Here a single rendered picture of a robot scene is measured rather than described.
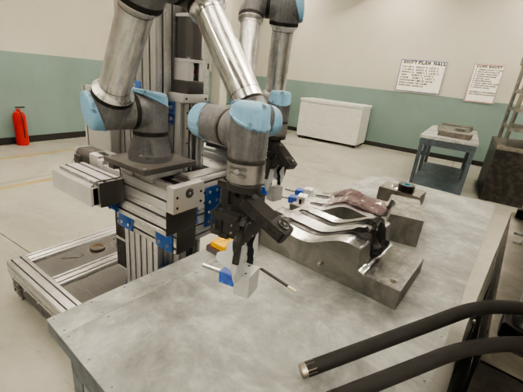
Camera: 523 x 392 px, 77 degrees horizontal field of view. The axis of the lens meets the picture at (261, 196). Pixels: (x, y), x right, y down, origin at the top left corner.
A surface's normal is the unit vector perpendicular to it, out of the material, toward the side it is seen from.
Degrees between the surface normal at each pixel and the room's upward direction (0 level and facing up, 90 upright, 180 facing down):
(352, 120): 90
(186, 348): 0
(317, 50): 90
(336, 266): 90
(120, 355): 0
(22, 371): 0
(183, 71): 90
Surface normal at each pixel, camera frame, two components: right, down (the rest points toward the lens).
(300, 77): -0.52, 0.25
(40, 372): 0.10, -0.93
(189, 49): 0.17, 0.36
